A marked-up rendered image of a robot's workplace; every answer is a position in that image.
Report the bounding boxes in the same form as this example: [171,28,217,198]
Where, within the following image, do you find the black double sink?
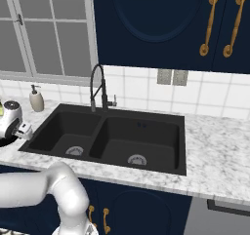
[18,102,188,176]

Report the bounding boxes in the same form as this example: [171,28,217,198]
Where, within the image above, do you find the navy base cupboard door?
[0,164,100,235]
[96,179,193,235]

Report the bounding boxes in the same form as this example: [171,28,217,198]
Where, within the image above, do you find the black spring tap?
[89,63,118,113]

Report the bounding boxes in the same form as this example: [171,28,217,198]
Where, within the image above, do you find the grey framed window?
[0,0,100,87]

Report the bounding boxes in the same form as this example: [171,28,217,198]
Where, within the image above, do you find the beige soap dispenser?
[28,84,46,113]

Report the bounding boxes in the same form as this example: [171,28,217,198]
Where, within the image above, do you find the grey dishwasher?
[183,195,250,235]

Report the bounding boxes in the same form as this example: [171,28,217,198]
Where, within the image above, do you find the grey wall socket plate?
[156,68,173,86]
[172,69,189,87]

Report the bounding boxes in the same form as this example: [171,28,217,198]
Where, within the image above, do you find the wide navy wall cupboard door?
[91,0,230,72]

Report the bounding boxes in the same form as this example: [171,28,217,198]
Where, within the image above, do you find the brass base cupboard handle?
[88,205,98,229]
[103,207,112,235]

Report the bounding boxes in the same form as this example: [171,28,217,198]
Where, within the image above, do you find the brass wall cupboard handle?
[198,0,220,58]
[223,0,248,59]

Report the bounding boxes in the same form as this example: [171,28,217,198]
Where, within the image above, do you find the narrow navy wall cupboard door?
[210,0,250,75]

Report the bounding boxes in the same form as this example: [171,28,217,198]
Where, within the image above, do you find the black dishwasher handle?
[206,198,250,218]

